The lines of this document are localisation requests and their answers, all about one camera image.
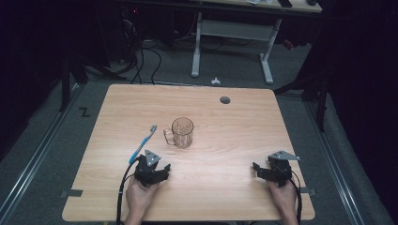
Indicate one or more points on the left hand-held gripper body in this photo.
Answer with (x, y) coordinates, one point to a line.
(147, 171)

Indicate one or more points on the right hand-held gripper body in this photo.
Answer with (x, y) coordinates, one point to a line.
(280, 170)

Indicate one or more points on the blue toothbrush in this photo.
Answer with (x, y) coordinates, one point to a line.
(142, 144)

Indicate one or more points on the clear glass mug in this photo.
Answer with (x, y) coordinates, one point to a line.
(180, 132)

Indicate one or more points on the person's left hand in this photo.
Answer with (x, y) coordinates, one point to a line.
(139, 196)

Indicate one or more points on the person's right hand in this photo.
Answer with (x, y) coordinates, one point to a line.
(283, 197)

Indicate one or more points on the grey tape strip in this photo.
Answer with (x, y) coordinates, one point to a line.
(72, 193)
(309, 191)

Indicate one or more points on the black metal stand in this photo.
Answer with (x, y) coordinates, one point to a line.
(316, 90)
(65, 84)

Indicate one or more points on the white crumpled paper scrap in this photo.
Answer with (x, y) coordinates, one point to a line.
(215, 81)

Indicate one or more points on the dark computer tower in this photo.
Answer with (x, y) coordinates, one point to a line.
(131, 28)

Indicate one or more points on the black remote on desk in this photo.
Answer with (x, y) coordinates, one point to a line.
(284, 3)

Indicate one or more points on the metal floor rail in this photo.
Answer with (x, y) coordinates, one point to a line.
(336, 168)
(34, 162)

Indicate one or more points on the desk with white metal frame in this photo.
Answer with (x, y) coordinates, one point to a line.
(233, 30)

